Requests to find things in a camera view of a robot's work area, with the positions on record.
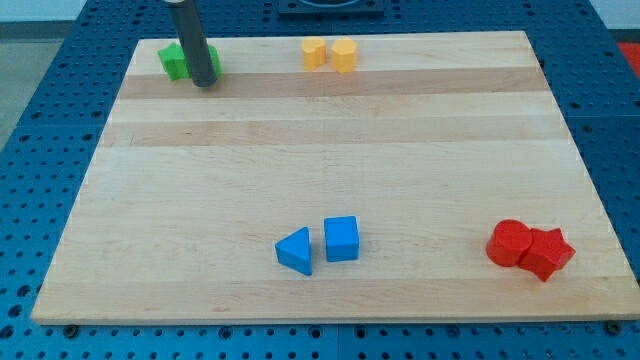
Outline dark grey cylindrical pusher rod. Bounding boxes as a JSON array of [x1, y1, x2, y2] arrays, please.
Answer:
[[166, 0, 217, 88]]

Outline green star block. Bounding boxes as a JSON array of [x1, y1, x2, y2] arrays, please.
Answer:
[[157, 43, 190, 81]]

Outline green circle block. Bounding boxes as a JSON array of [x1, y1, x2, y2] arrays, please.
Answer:
[[208, 45, 222, 77]]

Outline red circle block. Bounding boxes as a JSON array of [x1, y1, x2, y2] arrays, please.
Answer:
[[486, 219, 533, 267]]

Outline red star block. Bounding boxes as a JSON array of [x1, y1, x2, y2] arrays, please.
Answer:
[[518, 228, 576, 282]]

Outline yellow heart block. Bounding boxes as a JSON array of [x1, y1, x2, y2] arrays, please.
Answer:
[[301, 36, 327, 71]]

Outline yellow hexagon block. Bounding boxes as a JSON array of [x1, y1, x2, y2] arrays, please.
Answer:
[[331, 37, 358, 73]]

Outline blue triangle block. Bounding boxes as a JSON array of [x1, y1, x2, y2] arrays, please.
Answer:
[[275, 227, 313, 276]]

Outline blue cube block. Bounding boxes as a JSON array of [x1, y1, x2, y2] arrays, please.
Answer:
[[324, 216, 360, 262]]

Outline light wooden board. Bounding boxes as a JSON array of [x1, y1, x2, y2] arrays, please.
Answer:
[[31, 31, 639, 325]]

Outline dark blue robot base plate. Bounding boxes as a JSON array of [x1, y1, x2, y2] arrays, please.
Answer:
[[274, 0, 385, 20]]

